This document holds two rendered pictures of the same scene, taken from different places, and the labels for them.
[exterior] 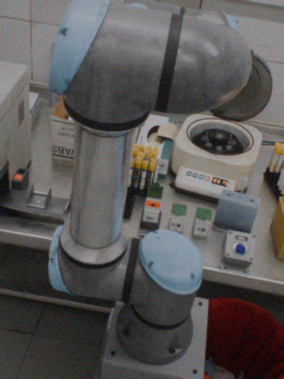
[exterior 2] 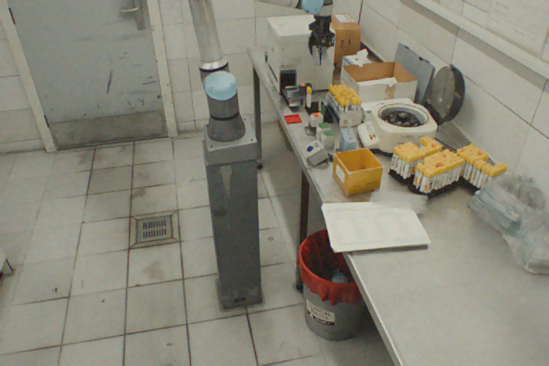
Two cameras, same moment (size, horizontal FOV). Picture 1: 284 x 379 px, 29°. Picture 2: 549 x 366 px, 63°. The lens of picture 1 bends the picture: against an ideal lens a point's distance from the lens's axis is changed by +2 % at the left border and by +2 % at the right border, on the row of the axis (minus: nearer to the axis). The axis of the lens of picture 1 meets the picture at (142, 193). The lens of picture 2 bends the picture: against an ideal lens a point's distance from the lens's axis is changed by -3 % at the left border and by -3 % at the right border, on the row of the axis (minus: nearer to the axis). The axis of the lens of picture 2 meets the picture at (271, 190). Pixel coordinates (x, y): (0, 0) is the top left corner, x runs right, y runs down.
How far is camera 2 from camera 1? 1.70 m
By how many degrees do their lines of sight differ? 58
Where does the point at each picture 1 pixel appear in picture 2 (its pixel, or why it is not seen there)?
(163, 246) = (220, 76)
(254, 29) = (478, 59)
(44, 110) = not seen: hidden behind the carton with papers
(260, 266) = (319, 171)
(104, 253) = (203, 64)
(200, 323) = (239, 142)
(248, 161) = (389, 129)
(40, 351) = (317, 226)
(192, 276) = (212, 88)
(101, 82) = not seen: outside the picture
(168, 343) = (211, 126)
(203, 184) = (364, 132)
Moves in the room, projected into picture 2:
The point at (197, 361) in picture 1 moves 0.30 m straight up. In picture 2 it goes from (217, 145) to (210, 71)
